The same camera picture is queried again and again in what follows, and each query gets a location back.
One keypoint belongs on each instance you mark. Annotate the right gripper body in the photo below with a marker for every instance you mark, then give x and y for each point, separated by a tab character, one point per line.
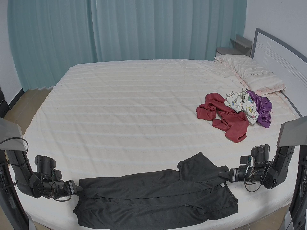
239	175

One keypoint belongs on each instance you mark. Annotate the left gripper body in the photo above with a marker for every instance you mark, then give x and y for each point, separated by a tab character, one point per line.
67	188

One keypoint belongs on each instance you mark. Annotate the black T-shirt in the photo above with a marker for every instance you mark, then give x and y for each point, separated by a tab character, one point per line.
144	195

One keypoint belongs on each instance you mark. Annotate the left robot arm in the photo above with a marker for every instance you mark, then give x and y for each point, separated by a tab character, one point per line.
28	183

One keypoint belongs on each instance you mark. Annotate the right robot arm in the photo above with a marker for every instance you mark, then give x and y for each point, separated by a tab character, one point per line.
273	178

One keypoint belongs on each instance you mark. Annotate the red garment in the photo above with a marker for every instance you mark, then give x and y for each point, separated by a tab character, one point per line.
235	126

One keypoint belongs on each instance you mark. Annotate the white printed garment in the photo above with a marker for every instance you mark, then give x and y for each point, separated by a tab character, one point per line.
249	109

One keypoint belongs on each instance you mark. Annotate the purple garment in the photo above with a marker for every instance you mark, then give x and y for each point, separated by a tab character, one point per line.
263	109

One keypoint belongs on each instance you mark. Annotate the cream pillow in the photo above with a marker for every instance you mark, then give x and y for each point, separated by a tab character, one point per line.
254	73

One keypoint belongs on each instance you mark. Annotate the black chest of drawers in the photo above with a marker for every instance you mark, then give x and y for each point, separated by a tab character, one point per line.
4	104

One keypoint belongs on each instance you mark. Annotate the grey bedside table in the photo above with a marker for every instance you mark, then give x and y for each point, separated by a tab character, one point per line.
227	50

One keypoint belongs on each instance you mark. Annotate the blue-green curtain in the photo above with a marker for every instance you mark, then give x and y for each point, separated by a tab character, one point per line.
52	32
168	20

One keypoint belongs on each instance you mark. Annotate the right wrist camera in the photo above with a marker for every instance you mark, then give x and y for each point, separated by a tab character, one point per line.
245	160

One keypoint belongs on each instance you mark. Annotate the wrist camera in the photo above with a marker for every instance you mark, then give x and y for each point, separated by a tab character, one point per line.
57	174
245	160

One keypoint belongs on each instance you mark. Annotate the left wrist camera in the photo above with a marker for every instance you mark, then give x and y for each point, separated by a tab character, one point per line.
57	174

